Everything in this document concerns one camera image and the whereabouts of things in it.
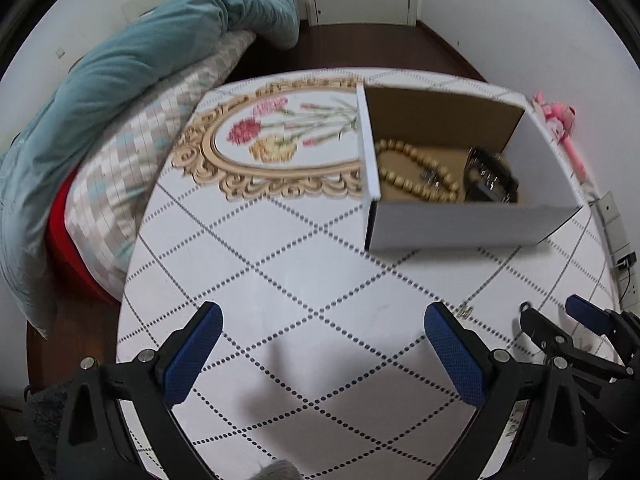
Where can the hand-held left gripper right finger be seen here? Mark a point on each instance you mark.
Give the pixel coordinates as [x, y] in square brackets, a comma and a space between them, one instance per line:
[455, 355]

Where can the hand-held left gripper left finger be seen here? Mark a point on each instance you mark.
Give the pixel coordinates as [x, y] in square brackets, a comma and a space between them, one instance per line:
[195, 355]

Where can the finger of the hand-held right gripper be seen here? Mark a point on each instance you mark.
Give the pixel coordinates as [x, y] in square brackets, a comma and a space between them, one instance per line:
[542, 332]
[590, 314]

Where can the small metal earring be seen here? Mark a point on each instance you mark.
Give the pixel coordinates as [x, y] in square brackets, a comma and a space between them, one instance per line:
[466, 311]

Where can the white cardboard box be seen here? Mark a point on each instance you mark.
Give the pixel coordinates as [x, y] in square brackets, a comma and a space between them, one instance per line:
[450, 227]

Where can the black smart band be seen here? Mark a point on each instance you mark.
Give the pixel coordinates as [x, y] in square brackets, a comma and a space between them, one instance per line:
[492, 189]

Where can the black charger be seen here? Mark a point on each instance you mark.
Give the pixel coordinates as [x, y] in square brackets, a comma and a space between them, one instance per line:
[625, 261]

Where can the white power strip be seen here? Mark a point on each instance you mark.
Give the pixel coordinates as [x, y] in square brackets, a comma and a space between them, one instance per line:
[612, 215]

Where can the grey fuzzy cloth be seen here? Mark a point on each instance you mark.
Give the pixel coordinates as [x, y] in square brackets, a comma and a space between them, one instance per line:
[277, 471]

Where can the red cushion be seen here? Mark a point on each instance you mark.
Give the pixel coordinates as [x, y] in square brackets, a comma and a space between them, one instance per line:
[65, 255]

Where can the dark fuzzy mat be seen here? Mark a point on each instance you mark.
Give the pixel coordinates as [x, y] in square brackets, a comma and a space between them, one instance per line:
[42, 420]

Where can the checkered grey pillow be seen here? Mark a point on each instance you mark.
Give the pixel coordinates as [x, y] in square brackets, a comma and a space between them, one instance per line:
[125, 170]

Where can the pink plush toy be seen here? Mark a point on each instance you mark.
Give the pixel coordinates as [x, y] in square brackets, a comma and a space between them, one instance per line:
[557, 115]

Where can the teal quilt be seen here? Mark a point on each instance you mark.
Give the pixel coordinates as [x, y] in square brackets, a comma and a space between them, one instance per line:
[125, 70]

